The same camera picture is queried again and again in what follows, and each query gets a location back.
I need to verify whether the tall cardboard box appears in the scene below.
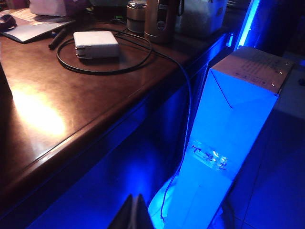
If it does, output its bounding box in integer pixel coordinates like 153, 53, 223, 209
164, 46, 295, 229

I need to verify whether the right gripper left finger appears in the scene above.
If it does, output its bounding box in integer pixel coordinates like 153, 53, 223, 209
107, 194, 136, 229

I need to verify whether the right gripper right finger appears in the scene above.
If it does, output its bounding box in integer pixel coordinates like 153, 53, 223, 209
135, 193, 153, 229

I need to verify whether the black adapter cable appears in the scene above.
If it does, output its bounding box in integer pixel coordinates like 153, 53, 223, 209
56, 28, 193, 224

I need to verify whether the black pen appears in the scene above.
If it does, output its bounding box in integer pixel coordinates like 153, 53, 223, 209
48, 28, 67, 50

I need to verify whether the translucent white container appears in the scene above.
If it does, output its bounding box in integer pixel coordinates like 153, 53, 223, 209
175, 0, 228, 39

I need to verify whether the small metal canister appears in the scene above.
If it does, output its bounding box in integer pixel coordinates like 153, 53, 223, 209
126, 0, 147, 33

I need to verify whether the white power adapter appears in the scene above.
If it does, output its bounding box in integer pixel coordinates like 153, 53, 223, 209
72, 31, 121, 63

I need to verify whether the brown metal thermos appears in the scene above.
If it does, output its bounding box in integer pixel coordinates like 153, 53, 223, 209
144, 0, 182, 43

